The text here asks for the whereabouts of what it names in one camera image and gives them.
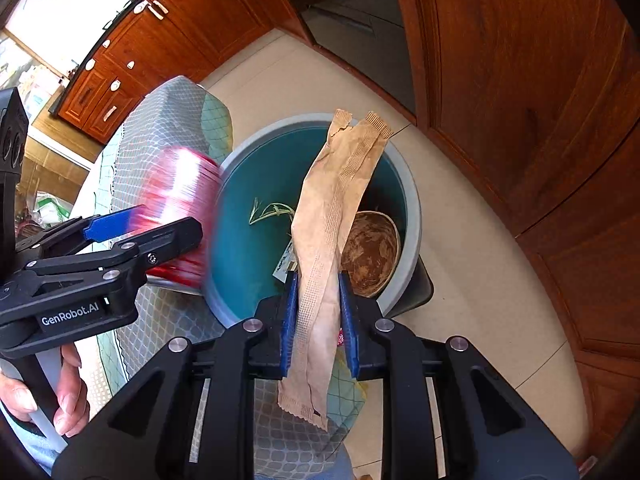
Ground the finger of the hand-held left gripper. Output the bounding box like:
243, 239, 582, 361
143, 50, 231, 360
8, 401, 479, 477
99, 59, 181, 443
20, 216, 204, 292
15, 206, 147, 262

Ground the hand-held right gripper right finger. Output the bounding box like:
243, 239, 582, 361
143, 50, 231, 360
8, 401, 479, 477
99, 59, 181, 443
337, 270, 578, 480

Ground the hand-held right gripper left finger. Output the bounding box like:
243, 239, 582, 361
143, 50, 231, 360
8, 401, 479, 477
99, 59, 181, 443
52, 270, 301, 480

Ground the red soda can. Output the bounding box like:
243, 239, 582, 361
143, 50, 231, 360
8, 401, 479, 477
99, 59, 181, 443
141, 146, 223, 292

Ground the teal plastic bin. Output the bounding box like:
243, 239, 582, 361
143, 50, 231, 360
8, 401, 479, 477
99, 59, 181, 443
202, 114, 423, 328

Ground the brown round bowl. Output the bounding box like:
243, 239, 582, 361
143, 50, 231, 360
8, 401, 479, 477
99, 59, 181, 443
340, 210, 402, 297

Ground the brown paper wrapper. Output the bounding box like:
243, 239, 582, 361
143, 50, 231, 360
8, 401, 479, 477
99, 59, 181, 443
276, 108, 394, 432

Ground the person's left hand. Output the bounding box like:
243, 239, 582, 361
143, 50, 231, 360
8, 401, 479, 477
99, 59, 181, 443
0, 344, 91, 437

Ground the green white plastic bag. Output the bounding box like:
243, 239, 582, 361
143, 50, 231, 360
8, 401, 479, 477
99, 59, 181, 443
30, 192, 76, 226

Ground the patterned grey teal tablecloth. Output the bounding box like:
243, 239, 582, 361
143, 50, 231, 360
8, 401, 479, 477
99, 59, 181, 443
75, 76, 368, 480

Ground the person's blue fleece clothing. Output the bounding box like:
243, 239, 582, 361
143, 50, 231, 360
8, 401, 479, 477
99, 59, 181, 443
300, 435, 358, 480

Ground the wooden cabinet with drawers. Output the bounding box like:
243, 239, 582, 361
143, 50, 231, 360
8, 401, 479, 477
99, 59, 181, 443
50, 0, 313, 143

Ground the built-in black oven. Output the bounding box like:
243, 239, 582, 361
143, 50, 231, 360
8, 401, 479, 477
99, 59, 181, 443
280, 0, 421, 121

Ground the wooden cabinet door panel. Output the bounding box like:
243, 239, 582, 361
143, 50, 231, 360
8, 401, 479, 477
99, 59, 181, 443
387, 0, 640, 461

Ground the glass door white frame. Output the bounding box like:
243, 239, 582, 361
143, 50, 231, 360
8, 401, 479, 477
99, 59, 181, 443
0, 25, 101, 211

